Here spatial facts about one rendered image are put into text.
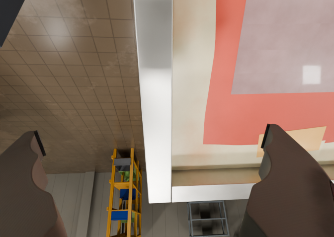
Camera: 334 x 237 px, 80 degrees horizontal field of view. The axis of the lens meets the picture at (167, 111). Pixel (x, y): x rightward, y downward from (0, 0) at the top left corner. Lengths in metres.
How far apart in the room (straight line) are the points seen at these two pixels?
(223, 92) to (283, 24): 0.11
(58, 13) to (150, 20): 1.90
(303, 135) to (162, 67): 0.26
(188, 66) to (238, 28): 0.07
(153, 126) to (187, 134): 0.07
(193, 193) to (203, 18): 0.26
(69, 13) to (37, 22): 0.32
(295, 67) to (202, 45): 0.13
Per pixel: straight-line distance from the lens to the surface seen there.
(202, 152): 0.34
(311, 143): 0.41
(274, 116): 0.34
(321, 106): 0.37
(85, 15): 2.04
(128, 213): 4.66
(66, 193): 7.68
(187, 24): 0.26
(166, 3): 0.22
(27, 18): 2.25
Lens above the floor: 1.59
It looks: 29 degrees down
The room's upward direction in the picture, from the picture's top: 177 degrees clockwise
